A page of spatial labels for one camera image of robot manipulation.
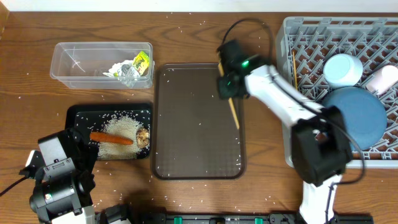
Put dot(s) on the wooden chopstick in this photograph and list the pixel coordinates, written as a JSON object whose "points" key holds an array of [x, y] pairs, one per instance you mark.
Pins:
{"points": [[230, 100], [294, 70]]}

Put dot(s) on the black waste tray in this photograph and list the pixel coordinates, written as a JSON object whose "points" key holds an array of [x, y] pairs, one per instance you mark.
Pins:
{"points": [[91, 118]]}

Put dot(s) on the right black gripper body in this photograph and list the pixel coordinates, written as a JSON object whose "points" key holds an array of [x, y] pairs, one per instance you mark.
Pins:
{"points": [[227, 89]]}

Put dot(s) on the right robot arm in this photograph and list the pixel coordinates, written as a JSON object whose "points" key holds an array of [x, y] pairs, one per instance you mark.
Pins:
{"points": [[319, 147]]}

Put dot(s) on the orange carrot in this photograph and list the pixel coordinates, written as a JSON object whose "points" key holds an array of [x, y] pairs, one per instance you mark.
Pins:
{"points": [[110, 138]]}

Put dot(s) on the brown food scrap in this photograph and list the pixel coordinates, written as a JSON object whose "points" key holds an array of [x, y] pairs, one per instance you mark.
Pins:
{"points": [[142, 138]]}

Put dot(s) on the grey dishwasher rack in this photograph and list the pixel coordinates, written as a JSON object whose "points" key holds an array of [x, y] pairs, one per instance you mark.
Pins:
{"points": [[314, 40]]}

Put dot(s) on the light blue rice bowl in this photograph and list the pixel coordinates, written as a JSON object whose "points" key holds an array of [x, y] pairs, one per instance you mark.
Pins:
{"points": [[342, 70]]}

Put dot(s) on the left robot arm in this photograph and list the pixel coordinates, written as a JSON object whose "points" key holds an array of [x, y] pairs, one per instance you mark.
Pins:
{"points": [[62, 170]]}

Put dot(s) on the green foil snack wrapper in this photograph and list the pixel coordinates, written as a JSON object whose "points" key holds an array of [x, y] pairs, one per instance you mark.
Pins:
{"points": [[141, 62]]}

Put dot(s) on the white rice pile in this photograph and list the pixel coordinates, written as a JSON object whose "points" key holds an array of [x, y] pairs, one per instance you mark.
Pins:
{"points": [[123, 126]]}

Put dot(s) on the clear plastic bin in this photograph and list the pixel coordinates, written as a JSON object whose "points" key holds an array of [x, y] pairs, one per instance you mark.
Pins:
{"points": [[80, 65]]}

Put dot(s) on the dark blue plate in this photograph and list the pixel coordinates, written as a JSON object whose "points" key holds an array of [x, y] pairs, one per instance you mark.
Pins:
{"points": [[364, 115]]}

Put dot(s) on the brown serving tray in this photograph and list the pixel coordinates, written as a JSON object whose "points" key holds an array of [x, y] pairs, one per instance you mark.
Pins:
{"points": [[194, 133]]}

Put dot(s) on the pale pink cup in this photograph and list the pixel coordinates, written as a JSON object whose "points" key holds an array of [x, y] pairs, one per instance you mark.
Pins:
{"points": [[383, 80]]}

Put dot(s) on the white napkin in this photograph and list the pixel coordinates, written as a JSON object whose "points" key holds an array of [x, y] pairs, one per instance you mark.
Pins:
{"points": [[124, 72]]}

